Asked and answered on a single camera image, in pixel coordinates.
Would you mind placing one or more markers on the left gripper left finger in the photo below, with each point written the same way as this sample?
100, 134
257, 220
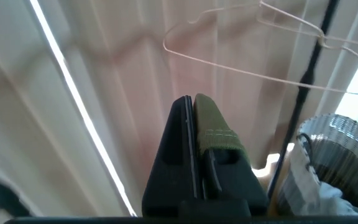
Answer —
172, 180

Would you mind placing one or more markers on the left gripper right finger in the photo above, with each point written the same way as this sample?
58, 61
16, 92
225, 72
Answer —
238, 189

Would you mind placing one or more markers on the green printed sleeveless shirt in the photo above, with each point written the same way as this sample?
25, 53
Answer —
213, 124

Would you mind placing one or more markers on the pink clothes hanger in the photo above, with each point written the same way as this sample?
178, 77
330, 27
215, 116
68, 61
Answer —
346, 40
228, 65

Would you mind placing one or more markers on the black clothes rack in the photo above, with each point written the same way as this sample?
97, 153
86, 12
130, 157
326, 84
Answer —
303, 90

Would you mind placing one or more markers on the white laundry basket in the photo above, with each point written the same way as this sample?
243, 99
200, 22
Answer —
346, 133

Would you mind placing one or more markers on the pale grey garment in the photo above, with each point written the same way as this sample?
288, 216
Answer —
331, 199

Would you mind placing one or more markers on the beige curtain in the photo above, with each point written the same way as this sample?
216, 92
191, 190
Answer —
120, 93

